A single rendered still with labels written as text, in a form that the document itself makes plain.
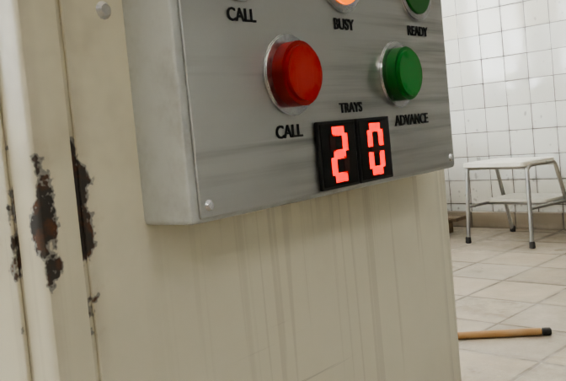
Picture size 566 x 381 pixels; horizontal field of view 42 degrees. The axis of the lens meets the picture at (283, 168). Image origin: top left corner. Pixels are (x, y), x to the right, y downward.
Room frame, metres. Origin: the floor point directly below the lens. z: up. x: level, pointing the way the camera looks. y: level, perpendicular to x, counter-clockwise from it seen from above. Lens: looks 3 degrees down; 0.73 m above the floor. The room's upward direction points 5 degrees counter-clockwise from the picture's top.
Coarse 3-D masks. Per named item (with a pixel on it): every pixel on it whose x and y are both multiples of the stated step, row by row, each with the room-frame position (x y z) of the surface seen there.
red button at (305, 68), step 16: (288, 48) 0.34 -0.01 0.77; (304, 48) 0.34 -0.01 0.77; (272, 64) 0.34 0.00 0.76; (288, 64) 0.33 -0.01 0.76; (304, 64) 0.34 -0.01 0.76; (320, 64) 0.35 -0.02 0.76; (288, 80) 0.33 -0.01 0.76; (304, 80) 0.34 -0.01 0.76; (320, 80) 0.35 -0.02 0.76; (288, 96) 0.34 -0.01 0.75; (304, 96) 0.34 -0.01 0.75
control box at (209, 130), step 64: (128, 0) 0.31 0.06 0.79; (192, 0) 0.30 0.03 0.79; (256, 0) 0.33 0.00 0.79; (320, 0) 0.37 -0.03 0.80; (384, 0) 0.42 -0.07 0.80; (128, 64) 0.31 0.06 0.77; (192, 64) 0.30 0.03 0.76; (256, 64) 0.33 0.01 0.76; (384, 64) 0.41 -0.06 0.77; (192, 128) 0.30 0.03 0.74; (256, 128) 0.33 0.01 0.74; (320, 128) 0.36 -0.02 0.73; (384, 128) 0.41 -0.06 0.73; (448, 128) 0.47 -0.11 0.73; (192, 192) 0.30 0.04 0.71; (256, 192) 0.32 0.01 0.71; (320, 192) 0.36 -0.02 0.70
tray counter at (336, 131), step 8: (336, 128) 0.37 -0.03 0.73; (344, 136) 0.38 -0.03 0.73; (344, 144) 0.38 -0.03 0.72; (336, 152) 0.37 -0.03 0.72; (344, 152) 0.38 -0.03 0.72; (336, 160) 0.37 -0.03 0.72; (344, 160) 0.38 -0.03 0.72; (336, 168) 0.37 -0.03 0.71; (344, 168) 0.38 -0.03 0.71; (336, 176) 0.37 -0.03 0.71; (344, 176) 0.37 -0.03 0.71
